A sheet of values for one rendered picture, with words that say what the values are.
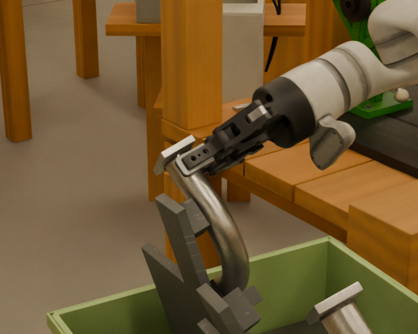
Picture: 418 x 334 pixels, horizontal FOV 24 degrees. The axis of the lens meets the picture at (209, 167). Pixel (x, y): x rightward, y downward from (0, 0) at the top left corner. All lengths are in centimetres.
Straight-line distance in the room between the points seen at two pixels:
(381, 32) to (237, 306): 42
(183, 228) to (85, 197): 278
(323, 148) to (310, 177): 65
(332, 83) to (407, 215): 54
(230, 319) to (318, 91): 32
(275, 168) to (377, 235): 29
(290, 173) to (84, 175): 228
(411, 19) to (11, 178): 301
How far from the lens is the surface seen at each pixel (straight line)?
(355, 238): 160
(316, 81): 106
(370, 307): 130
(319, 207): 166
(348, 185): 171
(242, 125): 100
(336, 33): 213
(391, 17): 112
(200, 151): 100
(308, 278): 135
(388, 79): 111
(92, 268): 325
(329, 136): 105
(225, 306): 84
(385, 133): 190
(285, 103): 104
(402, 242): 153
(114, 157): 412
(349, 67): 108
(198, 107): 193
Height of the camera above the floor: 158
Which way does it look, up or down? 23 degrees down
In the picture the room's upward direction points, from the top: straight up
